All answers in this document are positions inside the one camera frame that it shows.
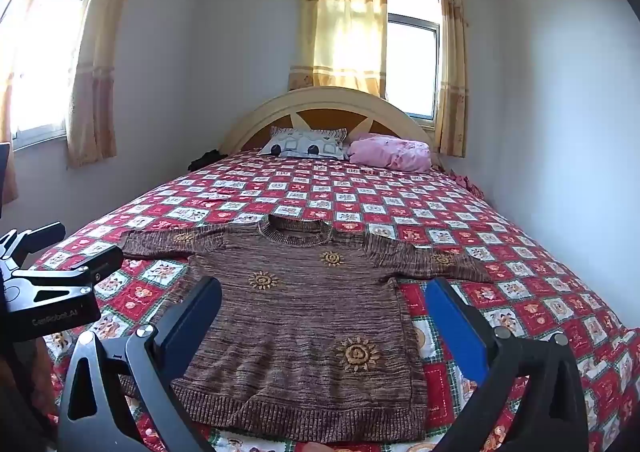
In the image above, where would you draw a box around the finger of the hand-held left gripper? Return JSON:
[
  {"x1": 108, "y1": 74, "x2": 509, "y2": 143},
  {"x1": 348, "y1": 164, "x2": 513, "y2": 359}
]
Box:
[
  {"x1": 0, "y1": 221, "x2": 67, "y2": 265},
  {"x1": 9, "y1": 247, "x2": 124, "y2": 300}
]

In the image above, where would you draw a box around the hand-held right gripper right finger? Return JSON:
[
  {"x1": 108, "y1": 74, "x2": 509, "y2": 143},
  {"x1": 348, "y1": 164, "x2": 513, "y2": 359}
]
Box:
[{"x1": 424, "y1": 277, "x2": 598, "y2": 452}]

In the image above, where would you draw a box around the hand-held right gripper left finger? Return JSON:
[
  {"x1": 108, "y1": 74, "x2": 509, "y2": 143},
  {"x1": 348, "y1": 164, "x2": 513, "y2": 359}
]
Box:
[{"x1": 57, "y1": 276, "x2": 223, "y2": 452}]

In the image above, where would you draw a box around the brown knit sweater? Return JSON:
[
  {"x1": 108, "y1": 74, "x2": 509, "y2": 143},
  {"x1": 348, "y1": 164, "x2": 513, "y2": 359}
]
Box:
[{"x1": 120, "y1": 214, "x2": 493, "y2": 443}]

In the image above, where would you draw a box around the dark flat object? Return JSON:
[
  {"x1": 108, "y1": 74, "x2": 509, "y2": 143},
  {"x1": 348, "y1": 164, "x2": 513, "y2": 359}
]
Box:
[{"x1": 0, "y1": 143, "x2": 11, "y2": 217}]

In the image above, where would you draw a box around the red checked printed bedspread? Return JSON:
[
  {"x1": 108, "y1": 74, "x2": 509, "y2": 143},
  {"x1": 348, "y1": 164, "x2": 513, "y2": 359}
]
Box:
[{"x1": 30, "y1": 152, "x2": 640, "y2": 452}]

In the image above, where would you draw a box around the dark cloth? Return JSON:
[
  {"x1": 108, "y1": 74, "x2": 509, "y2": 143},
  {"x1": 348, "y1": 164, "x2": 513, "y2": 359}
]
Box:
[{"x1": 189, "y1": 149, "x2": 228, "y2": 171}]

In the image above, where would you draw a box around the large side window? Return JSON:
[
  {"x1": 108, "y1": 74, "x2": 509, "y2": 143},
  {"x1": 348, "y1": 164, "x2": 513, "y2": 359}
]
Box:
[{"x1": 0, "y1": 0, "x2": 108, "y2": 149}]

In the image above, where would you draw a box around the pink pillow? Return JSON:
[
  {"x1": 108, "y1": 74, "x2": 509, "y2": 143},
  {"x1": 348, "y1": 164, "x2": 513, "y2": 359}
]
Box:
[{"x1": 348, "y1": 133, "x2": 432, "y2": 171}]

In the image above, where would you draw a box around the white panda print pillow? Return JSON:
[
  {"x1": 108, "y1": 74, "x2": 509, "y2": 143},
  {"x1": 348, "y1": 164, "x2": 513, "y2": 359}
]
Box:
[{"x1": 257, "y1": 127, "x2": 348, "y2": 161}]

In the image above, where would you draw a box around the cream arched bed headboard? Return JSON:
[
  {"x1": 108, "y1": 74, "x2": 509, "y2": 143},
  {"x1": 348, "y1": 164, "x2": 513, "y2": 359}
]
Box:
[{"x1": 222, "y1": 86, "x2": 436, "y2": 155}]

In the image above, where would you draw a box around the narrow beige curtain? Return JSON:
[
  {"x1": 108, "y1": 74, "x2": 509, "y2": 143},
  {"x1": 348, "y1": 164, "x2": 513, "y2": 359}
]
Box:
[{"x1": 433, "y1": 0, "x2": 470, "y2": 157}]

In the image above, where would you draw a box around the window behind headboard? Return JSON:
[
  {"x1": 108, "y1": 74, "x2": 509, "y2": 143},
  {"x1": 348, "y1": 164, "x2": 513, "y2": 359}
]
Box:
[{"x1": 385, "y1": 0, "x2": 443, "y2": 121}]

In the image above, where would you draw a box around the sunlit yellow curtain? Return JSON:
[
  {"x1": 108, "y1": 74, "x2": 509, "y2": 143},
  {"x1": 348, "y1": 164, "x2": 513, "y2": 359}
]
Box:
[{"x1": 288, "y1": 0, "x2": 389, "y2": 100}]

